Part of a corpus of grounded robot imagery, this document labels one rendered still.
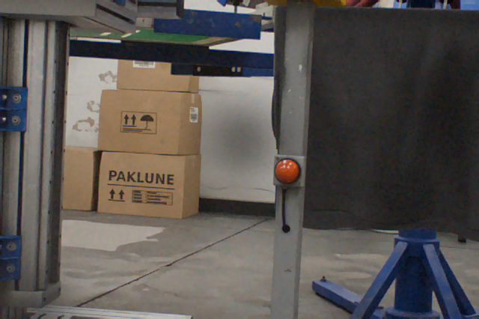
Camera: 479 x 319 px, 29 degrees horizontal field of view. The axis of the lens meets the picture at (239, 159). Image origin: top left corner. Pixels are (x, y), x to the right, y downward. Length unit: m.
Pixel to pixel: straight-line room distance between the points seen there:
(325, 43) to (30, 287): 0.75
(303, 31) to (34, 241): 0.72
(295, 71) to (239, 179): 5.12
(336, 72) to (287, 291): 0.47
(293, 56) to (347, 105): 0.30
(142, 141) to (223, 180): 0.70
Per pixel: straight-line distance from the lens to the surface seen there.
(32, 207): 1.90
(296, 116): 1.53
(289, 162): 1.50
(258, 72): 3.59
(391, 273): 3.04
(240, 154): 6.63
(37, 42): 1.90
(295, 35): 1.53
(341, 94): 1.80
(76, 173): 6.52
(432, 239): 3.13
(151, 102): 6.31
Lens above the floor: 0.74
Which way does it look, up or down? 3 degrees down
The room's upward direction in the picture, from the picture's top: 3 degrees clockwise
